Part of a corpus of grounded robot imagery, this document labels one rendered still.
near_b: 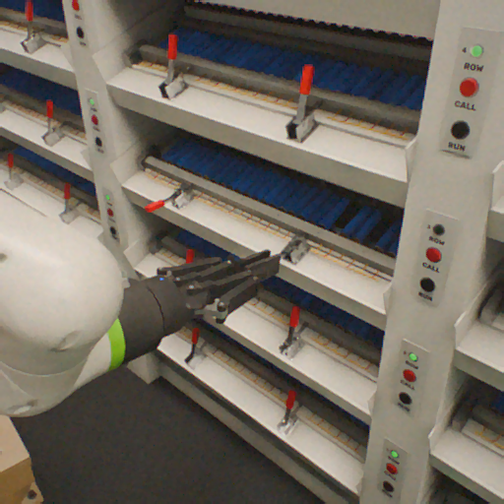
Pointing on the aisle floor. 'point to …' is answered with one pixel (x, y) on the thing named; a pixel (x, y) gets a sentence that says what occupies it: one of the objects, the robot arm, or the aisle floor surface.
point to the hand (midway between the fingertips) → (257, 267)
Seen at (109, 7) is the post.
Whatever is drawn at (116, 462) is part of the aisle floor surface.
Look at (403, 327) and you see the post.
